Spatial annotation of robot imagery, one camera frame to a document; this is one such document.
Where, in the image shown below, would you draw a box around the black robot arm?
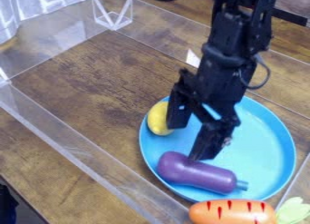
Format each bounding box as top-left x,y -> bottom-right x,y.
166,0 -> 277,161

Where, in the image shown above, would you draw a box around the purple toy eggplant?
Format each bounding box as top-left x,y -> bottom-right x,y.
156,151 -> 249,194

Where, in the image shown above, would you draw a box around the green carrot leaves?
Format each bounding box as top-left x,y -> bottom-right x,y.
277,197 -> 310,224

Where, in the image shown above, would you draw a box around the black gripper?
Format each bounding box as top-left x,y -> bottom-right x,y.
166,44 -> 257,161

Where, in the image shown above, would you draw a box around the black bar in background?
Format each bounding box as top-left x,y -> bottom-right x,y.
273,8 -> 307,26

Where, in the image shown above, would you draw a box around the orange toy carrot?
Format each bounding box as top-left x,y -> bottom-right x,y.
188,200 -> 278,224

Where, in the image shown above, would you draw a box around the blue round plate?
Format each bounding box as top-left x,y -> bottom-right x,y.
139,97 -> 297,202

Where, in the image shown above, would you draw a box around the white patterned curtain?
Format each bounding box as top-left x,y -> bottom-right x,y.
0,0 -> 86,44

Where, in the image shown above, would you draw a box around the clear acrylic enclosure wall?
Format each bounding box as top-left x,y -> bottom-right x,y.
0,0 -> 310,224

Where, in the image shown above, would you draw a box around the yellow toy lemon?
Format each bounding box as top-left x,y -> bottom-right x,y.
147,102 -> 174,136

